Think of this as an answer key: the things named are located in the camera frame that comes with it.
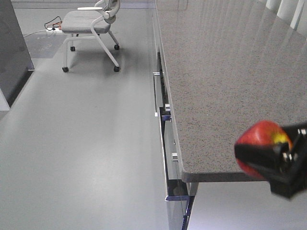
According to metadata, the white power strip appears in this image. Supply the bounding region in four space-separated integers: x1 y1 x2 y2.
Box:
46 27 62 33

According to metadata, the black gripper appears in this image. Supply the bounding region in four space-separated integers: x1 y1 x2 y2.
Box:
234 122 307 198

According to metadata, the grey kitchen island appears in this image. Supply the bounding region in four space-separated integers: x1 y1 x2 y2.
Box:
0 0 34 111

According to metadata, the grey white office chair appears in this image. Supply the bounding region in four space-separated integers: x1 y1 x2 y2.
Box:
61 0 121 72

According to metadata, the red yellow apple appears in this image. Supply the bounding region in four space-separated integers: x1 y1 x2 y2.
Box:
234 120 293 180

